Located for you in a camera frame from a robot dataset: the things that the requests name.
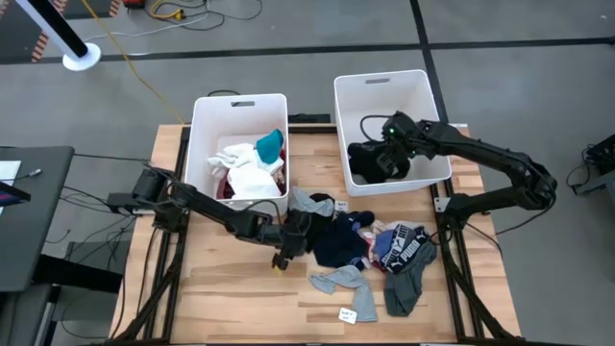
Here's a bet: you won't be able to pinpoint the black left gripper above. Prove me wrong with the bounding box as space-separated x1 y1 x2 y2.
271 209 316 271

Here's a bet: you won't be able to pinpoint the black garment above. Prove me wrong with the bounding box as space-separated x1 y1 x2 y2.
347 141 412 185

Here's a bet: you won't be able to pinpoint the grey sock with logo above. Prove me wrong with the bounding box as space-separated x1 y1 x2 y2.
287 185 336 218

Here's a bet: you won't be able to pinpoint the navy blue garment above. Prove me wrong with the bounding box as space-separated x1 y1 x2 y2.
311 210 377 270

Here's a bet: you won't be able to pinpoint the white perforated plastic bin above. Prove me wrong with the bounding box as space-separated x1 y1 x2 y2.
333 69 453 197
184 93 290 218

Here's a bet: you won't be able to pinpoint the white garment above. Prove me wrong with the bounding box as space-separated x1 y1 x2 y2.
226 165 283 200

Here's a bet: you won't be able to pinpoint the white cotton sock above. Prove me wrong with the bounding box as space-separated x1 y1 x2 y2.
258 157 285 177

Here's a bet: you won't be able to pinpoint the black briefs white print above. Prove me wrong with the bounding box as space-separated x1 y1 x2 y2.
378 224 432 275

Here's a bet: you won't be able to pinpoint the teal sock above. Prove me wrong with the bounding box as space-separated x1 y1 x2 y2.
255 128 285 165

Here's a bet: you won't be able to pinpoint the white waffle-knit towel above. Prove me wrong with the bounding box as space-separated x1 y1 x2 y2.
207 142 263 180

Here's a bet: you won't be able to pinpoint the dark grey garment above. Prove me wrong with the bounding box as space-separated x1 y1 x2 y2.
382 241 439 318

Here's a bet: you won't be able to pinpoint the blue sock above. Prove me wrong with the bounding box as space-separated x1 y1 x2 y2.
373 229 396 263

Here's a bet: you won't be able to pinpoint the black desk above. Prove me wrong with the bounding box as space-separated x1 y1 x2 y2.
0 145 76 293

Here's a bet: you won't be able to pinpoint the black flat device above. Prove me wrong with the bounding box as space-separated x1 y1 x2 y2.
0 181 33 208

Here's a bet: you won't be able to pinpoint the white paper sheet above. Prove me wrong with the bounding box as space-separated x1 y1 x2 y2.
0 160 23 183

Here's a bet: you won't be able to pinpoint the white pole with round base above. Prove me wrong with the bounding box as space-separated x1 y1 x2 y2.
13 0 103 73

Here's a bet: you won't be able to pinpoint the hazard striped floor mat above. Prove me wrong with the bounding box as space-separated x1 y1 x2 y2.
0 0 68 63

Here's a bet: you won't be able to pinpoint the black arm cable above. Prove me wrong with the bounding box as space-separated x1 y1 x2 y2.
359 113 393 143

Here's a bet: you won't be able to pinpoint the tangled black cables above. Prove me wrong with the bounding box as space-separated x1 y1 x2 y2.
45 185 140 270

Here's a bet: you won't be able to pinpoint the black equipment with cables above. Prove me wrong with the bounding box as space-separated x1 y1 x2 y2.
565 134 615 196

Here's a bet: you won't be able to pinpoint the black floor cables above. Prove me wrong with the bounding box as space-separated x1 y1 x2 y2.
158 0 264 33

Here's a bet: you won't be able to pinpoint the white floor cable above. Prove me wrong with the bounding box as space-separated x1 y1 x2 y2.
86 12 210 42

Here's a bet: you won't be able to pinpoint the yellow cable coil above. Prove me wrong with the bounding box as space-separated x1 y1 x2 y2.
148 0 186 21

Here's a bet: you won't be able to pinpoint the grey cable with plug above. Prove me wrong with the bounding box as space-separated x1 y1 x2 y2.
13 167 43 183

